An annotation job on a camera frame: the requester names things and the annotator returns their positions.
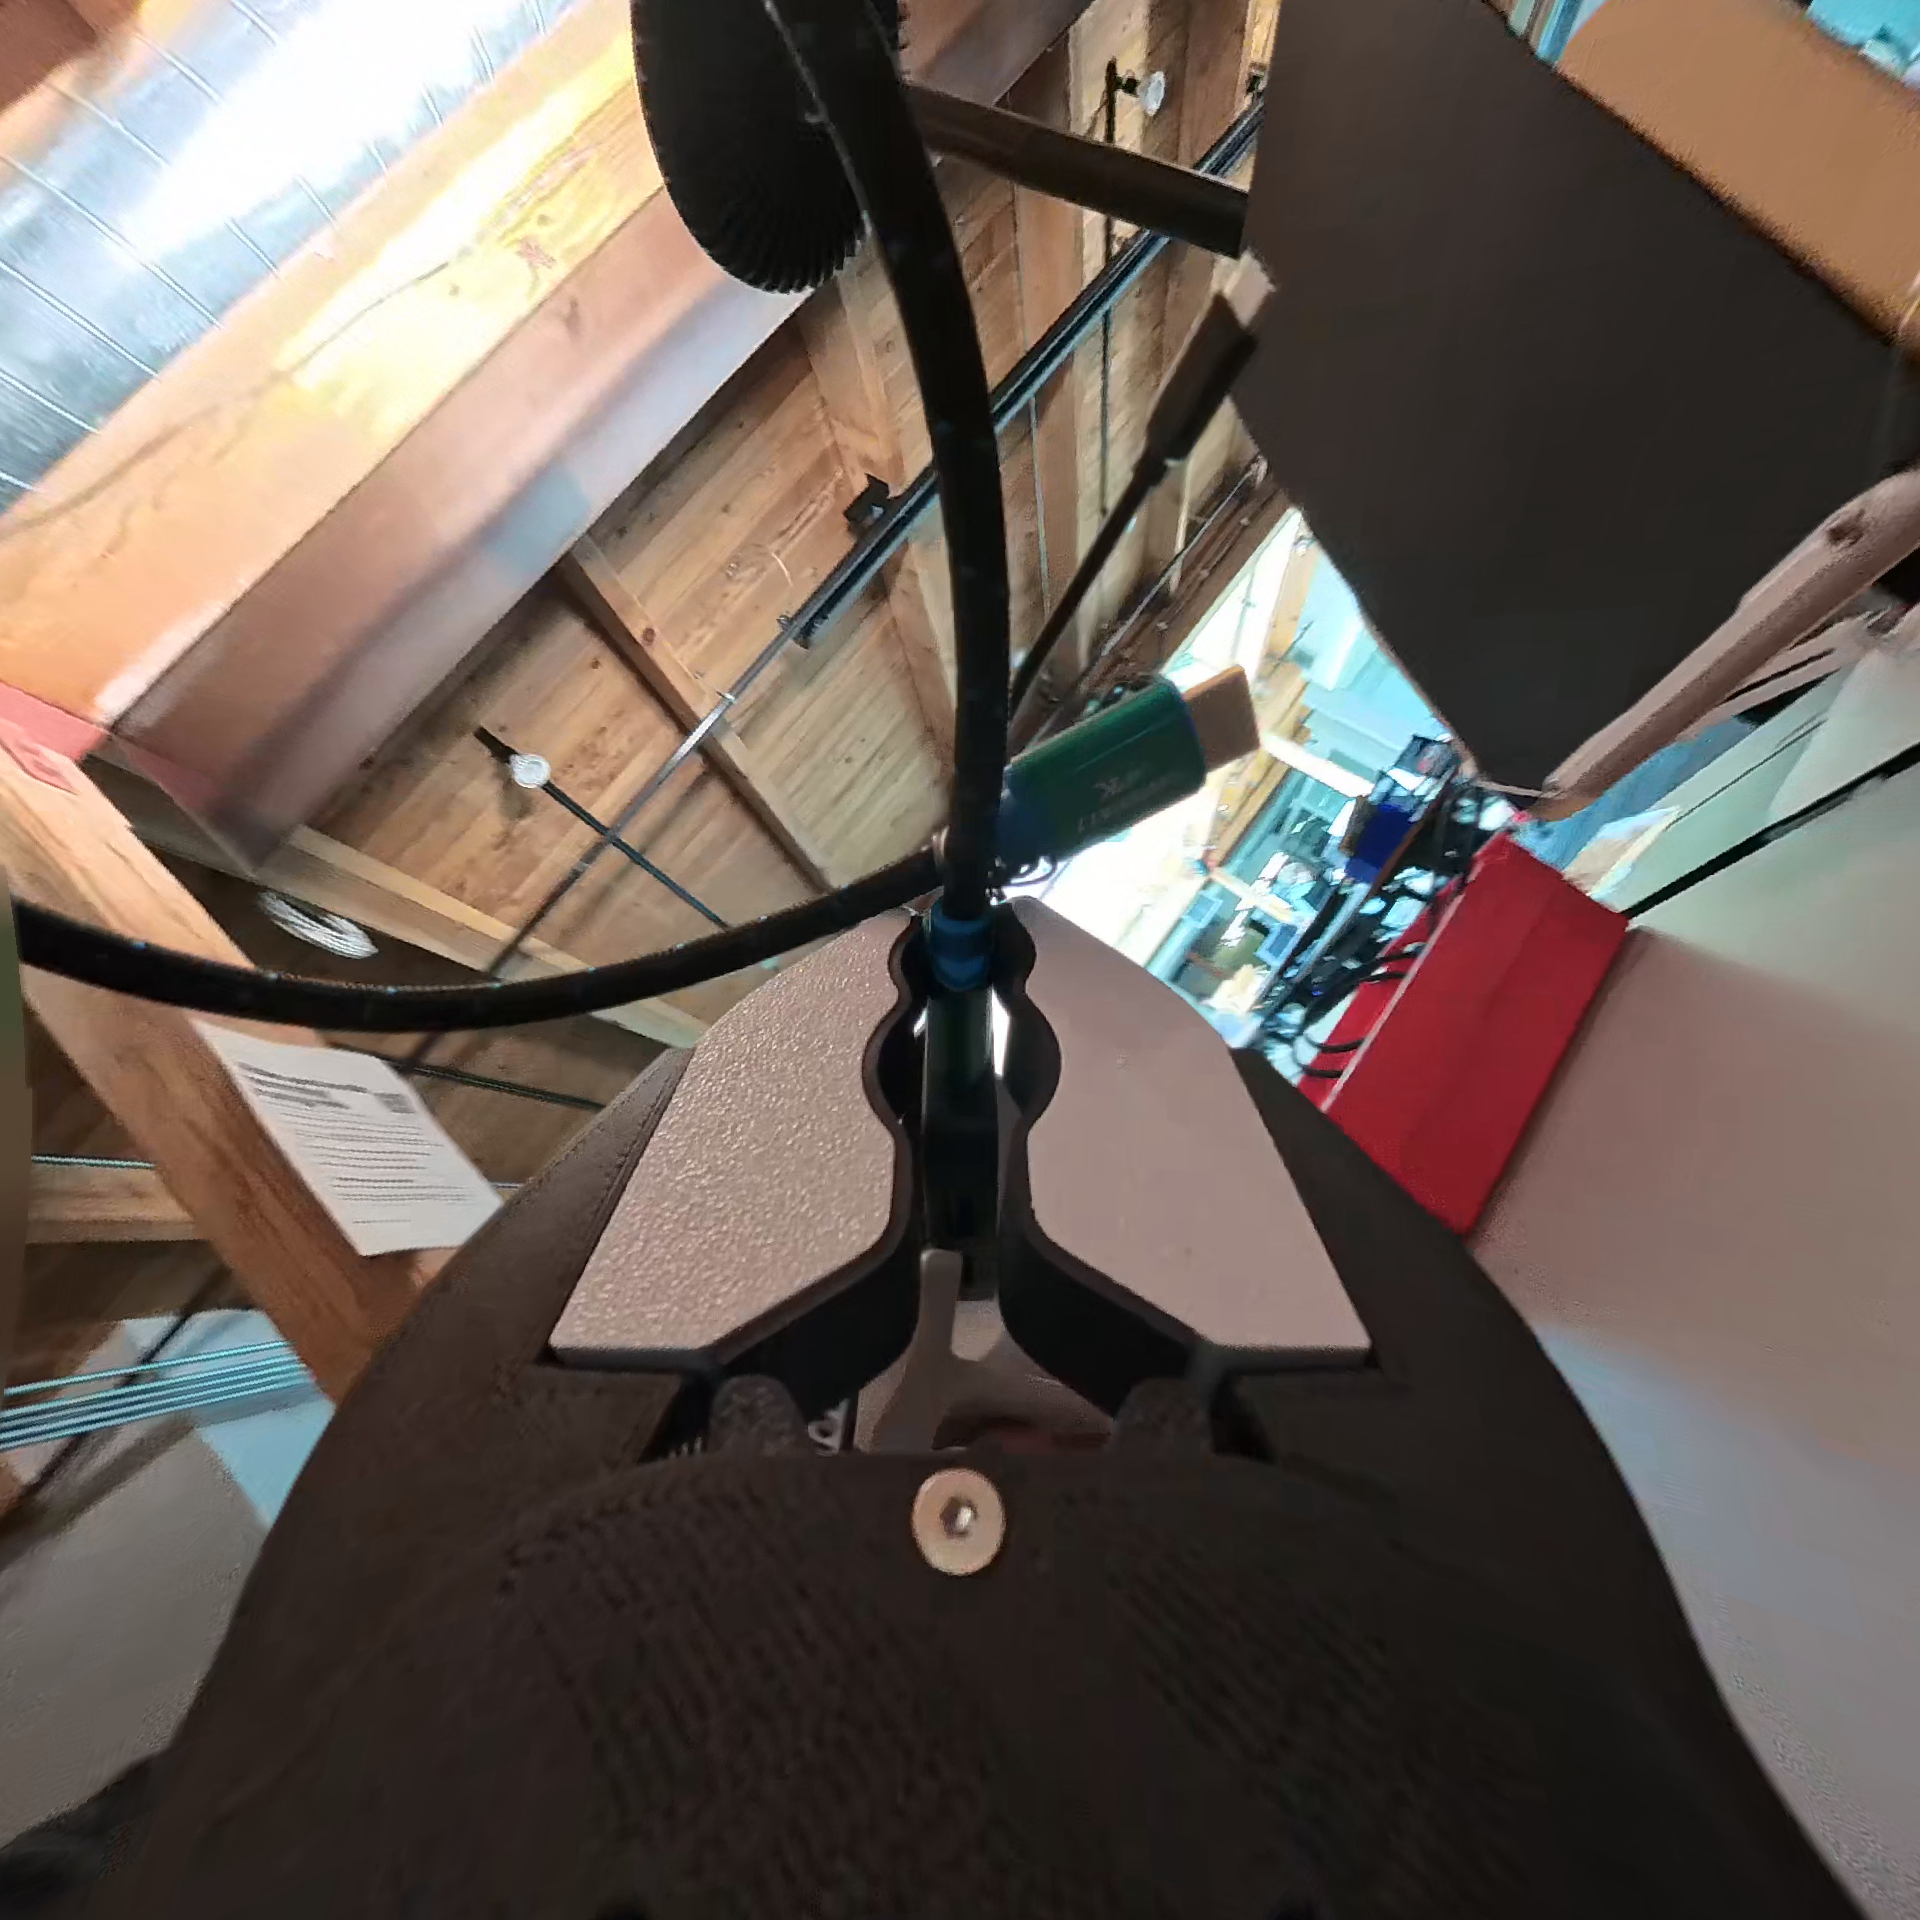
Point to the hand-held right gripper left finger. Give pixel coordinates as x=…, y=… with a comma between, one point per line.
x=733, y=1184

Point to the silver air duct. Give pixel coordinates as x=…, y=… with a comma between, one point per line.
x=184, y=198

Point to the white paper notice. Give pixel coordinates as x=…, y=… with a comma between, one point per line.
x=342, y=1141

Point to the grey desk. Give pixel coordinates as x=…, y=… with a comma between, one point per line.
x=1727, y=1351

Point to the wooden post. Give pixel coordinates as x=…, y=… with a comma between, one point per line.
x=139, y=976

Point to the white board stand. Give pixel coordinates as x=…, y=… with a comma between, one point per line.
x=1774, y=614

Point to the red plastic bin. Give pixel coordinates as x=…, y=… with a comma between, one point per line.
x=1472, y=1022

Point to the black ribbed disc on rod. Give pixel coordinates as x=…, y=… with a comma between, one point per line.
x=717, y=153

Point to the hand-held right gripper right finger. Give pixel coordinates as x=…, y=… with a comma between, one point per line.
x=1185, y=1184

